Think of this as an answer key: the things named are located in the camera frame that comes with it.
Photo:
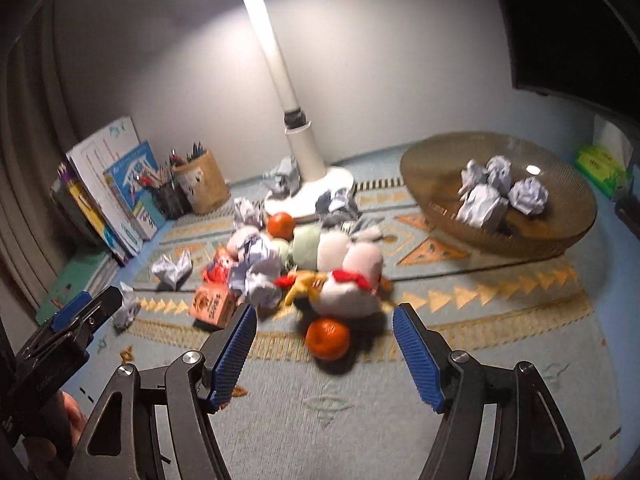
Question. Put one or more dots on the white desk lamp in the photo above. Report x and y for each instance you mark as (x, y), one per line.
(317, 177)

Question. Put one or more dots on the green tissue pack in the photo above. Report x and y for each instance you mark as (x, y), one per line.
(605, 172)

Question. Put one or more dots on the dark monitor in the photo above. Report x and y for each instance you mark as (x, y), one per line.
(585, 50)

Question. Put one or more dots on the paper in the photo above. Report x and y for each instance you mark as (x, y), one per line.
(336, 207)
(254, 275)
(283, 180)
(247, 213)

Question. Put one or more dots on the person's left hand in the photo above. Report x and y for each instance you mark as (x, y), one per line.
(50, 450)

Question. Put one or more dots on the black mesh pen holder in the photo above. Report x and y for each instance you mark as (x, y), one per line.
(170, 200)

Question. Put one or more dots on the orange tangerine near lamp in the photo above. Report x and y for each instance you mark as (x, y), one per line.
(281, 225)

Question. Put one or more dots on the large paper ball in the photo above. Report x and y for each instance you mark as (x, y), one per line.
(496, 173)

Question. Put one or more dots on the yellow cover book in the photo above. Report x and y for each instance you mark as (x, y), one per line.
(88, 209)

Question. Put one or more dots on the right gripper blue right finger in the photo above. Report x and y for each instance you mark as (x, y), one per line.
(530, 440)

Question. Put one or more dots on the white kitty fries plush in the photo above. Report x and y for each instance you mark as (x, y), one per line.
(336, 294)

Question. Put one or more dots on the orange tangerine front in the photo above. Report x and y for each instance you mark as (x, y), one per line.
(327, 339)

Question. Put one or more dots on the cork pen holder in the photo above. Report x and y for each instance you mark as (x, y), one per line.
(202, 183)

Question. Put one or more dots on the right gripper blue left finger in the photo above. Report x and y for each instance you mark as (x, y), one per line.
(120, 440)

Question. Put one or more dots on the pastel dango plush toy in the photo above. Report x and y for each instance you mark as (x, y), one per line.
(313, 249)

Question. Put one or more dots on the brown woven basket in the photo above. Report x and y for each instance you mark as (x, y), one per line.
(551, 206)

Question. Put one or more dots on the pink bear card box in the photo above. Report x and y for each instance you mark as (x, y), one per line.
(213, 304)

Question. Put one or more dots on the stacked books flat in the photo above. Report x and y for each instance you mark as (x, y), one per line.
(90, 270)

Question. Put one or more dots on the blue cover workbook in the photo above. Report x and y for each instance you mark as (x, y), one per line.
(129, 180)

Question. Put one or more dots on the red snack pouch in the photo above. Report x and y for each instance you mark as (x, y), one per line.
(219, 269)

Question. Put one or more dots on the patterned blue woven mat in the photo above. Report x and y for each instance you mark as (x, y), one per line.
(295, 417)

